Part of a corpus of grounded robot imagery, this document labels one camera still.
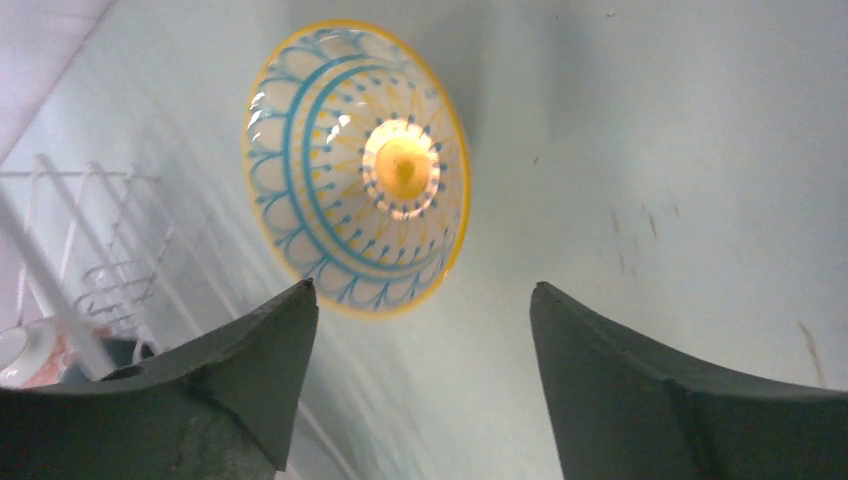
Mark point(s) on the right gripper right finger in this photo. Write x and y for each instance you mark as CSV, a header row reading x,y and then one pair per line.
x,y
625,406

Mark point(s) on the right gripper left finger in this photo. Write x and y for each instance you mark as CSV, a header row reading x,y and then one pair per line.
x,y
221,406

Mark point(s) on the yellow patterned bowl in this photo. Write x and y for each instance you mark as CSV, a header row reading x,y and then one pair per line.
x,y
358,167

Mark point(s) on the white bowl red rings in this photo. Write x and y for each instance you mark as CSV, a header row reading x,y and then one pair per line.
x,y
30,354

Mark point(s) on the white wire dish rack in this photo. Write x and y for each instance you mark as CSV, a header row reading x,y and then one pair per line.
x,y
102,269

